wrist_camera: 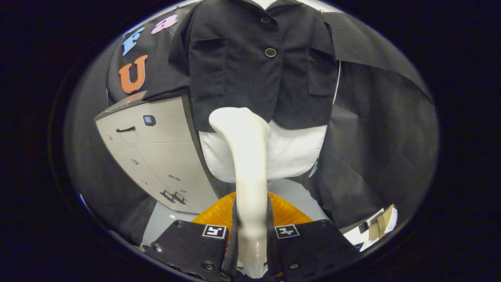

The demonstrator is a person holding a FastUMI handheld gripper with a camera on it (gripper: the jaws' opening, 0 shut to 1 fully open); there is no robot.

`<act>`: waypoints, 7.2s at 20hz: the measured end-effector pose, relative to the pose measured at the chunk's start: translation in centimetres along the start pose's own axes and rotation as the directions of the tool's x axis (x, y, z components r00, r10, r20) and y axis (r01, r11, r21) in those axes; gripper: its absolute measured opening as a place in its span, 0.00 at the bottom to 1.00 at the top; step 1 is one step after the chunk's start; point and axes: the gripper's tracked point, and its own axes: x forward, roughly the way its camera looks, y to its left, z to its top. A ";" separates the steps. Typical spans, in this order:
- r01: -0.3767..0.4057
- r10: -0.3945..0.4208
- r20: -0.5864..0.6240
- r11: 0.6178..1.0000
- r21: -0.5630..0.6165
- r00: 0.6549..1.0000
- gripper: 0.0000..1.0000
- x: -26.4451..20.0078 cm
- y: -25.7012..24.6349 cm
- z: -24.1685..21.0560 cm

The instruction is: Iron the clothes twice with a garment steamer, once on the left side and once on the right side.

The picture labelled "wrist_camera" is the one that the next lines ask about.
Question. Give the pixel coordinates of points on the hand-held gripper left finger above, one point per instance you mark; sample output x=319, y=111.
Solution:
x=188, y=246

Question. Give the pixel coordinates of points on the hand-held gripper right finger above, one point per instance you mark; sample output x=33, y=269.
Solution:
x=313, y=246

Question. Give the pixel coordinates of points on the white garment steamer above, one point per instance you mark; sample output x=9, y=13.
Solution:
x=250, y=176

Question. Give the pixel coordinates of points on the black suit jacket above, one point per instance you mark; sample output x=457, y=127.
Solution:
x=235, y=78

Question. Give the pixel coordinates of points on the white padded garment form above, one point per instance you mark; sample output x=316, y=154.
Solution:
x=293, y=152

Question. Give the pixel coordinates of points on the brown cardboard box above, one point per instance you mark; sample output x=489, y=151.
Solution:
x=385, y=221

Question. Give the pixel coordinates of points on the grey cabinet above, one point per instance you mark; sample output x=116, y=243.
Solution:
x=164, y=156

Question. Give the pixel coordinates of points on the black backdrop cloth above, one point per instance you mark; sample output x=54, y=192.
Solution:
x=383, y=137

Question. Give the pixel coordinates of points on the white curved tube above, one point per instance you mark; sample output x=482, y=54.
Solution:
x=336, y=82

